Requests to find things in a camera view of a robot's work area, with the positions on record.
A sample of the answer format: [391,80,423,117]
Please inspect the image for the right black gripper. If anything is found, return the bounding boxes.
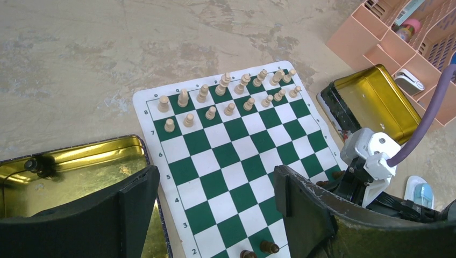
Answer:
[316,158,455,223]

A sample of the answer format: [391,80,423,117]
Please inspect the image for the white chess pieces row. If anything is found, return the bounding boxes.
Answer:
[147,66,310,140]

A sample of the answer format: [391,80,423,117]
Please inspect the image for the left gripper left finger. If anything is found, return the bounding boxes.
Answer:
[1,166,160,257]

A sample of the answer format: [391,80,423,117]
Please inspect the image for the dark pieces in tray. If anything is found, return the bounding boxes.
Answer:
[24,156,55,178]

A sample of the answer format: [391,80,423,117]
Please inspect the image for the left gold tin tray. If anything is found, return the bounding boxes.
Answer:
[1,135,173,257]

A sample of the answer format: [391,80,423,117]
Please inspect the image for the right gold tin tray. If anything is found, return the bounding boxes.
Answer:
[317,64,421,145]

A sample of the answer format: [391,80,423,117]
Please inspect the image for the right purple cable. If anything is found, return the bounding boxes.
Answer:
[386,64,456,168]

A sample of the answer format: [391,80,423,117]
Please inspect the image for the green white chess board mat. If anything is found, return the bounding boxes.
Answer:
[133,74,347,257]

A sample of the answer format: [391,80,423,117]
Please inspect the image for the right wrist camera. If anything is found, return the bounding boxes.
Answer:
[340,127,401,208]

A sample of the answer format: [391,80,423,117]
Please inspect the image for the peach plastic file organizer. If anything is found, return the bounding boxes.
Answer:
[326,1,455,115]

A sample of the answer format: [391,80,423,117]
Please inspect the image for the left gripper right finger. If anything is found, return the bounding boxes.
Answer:
[273,165,455,257]

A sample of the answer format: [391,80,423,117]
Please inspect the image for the dark chess piece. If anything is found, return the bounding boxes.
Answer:
[326,171,345,181]
[240,250,258,258]
[260,240,280,254]

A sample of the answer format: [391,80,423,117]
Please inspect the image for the white stapler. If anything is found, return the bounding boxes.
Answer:
[394,68,425,96]

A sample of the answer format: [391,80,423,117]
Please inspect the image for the blue packaged toy blister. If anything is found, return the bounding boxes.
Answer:
[404,175,434,209]

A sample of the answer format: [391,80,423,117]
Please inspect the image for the gold tin tray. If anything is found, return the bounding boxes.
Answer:
[317,64,421,145]
[1,135,173,257]

